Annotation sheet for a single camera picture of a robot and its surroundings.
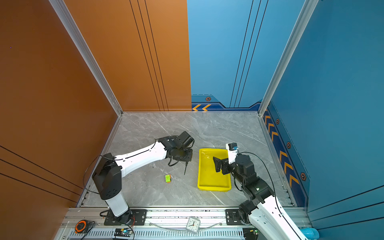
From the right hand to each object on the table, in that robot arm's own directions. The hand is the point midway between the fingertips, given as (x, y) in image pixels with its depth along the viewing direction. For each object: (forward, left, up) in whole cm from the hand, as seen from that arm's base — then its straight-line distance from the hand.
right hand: (220, 156), depth 75 cm
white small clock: (-27, +14, -16) cm, 35 cm away
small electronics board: (-30, +47, -19) cm, 59 cm away
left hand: (+4, +15, -8) cm, 18 cm away
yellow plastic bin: (-5, +6, -17) cm, 19 cm away
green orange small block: (-5, +29, -16) cm, 33 cm away
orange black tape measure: (-28, +65, -14) cm, 72 cm away
